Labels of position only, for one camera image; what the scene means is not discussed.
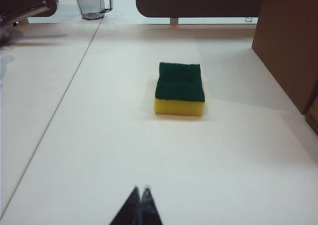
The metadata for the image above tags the clear glass mug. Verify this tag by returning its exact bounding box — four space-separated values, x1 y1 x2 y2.
72 0 114 20

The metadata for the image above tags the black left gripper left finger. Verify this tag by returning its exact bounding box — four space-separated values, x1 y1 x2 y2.
109 186 142 225

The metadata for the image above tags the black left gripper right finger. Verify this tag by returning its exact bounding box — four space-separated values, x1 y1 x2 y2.
140 186 164 225

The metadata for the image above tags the yellow sponge with green pad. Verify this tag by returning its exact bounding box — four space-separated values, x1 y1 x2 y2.
154 62 206 117

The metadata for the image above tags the wide brown desk partition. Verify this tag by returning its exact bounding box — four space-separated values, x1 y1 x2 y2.
134 0 265 19

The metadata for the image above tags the brown cardboard box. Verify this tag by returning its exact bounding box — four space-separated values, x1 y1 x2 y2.
251 0 318 115

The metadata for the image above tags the gold tissue pack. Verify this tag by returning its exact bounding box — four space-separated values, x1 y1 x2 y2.
305 99 318 138

